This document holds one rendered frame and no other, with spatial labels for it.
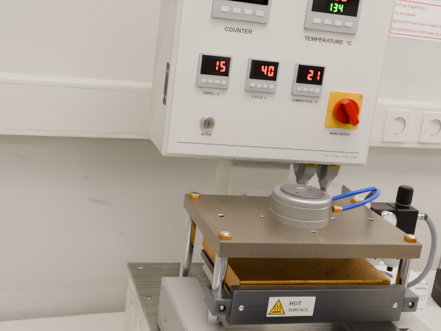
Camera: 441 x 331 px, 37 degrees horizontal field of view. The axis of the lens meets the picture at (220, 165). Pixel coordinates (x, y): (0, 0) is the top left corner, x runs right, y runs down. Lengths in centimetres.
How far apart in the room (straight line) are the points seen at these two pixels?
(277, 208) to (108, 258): 55
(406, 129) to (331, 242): 71
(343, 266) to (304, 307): 10
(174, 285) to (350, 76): 40
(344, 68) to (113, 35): 44
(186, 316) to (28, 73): 56
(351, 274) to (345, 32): 35
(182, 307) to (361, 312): 22
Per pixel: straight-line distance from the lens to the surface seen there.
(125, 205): 130
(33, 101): 116
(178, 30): 92
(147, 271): 111
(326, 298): 83
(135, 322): 107
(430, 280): 167
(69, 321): 132
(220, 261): 78
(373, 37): 102
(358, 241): 84
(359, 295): 85
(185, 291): 89
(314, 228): 86
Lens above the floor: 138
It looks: 14 degrees down
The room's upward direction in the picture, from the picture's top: 7 degrees clockwise
